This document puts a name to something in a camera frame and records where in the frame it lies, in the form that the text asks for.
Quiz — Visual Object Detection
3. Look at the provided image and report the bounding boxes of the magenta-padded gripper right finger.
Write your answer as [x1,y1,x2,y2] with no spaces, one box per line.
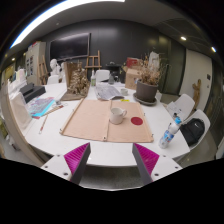
[131,142,184,186]

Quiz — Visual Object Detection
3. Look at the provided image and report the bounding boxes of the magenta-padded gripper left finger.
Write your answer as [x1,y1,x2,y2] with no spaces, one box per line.
[40,142,92,185]

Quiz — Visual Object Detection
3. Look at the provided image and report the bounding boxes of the white blue-capped drink bottle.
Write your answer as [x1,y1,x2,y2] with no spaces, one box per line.
[158,114,183,150]

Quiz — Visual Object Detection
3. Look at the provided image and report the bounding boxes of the flat round red coaster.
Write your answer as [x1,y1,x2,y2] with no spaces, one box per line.
[130,116,144,126]

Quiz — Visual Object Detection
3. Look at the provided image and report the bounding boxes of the wooden pencil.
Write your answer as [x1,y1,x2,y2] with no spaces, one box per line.
[38,114,49,135]

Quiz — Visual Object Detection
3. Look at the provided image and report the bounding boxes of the white ceramic mug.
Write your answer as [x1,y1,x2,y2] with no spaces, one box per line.
[109,106,128,126]

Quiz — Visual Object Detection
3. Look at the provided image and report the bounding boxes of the black backpack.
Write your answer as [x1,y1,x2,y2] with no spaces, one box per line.
[179,117,205,147]

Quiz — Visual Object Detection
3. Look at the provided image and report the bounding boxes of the grey plant pot saucer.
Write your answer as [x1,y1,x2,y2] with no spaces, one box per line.
[132,92,158,107]

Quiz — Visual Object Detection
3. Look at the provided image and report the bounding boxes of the white papers on chair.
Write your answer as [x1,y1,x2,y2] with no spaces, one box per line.
[166,101,183,118]

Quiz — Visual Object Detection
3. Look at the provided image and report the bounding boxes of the colourful printed book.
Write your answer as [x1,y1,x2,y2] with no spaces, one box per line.
[26,96,56,119]

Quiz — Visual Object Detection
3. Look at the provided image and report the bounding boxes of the white plastic chair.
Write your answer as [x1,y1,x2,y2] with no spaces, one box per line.
[181,109,212,151]
[94,69,111,84]
[166,93,196,121]

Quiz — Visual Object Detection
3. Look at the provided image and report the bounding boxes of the dried plant in grey pot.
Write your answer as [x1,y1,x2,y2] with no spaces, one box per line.
[134,53,164,104]

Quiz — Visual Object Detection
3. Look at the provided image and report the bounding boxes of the open grey newspaper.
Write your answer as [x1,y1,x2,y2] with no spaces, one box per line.
[94,83,125,101]

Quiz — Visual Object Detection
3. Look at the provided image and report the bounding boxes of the brown carved wooden sculpture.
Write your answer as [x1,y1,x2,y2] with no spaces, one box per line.
[60,61,91,101]

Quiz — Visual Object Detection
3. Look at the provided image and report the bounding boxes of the black flat box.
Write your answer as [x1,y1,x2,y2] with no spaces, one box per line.
[19,83,47,104]

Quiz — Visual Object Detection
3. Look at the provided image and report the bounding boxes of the white green spray bottle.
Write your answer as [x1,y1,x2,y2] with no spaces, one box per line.
[90,69,97,88]

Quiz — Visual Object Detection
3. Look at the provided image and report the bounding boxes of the brown cardboard box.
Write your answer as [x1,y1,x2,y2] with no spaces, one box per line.
[123,66,143,91]

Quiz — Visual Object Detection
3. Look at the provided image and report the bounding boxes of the wooden figure sculpture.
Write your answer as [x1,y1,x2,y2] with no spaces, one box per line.
[192,78,203,108]

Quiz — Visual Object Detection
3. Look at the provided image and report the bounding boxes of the dark grey bottle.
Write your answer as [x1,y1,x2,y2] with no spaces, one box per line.
[107,72,116,85]

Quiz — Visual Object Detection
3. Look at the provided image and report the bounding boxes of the white plaster bust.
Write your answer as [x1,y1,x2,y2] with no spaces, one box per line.
[49,58,63,77]

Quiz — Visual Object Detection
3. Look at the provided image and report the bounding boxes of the wooden easel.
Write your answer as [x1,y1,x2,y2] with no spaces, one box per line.
[84,49,103,78]

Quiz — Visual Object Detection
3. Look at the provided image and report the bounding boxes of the white plaster torso statue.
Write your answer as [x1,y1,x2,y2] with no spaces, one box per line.
[148,51,161,69]

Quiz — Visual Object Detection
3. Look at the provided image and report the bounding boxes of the beige cabinet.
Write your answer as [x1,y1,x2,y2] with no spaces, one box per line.
[25,41,47,86]

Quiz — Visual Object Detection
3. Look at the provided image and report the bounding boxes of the long ceiling light strip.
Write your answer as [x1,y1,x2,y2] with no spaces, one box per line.
[9,0,126,49]

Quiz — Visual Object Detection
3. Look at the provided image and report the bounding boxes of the black wall screen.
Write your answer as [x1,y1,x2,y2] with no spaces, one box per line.
[49,32,91,62]

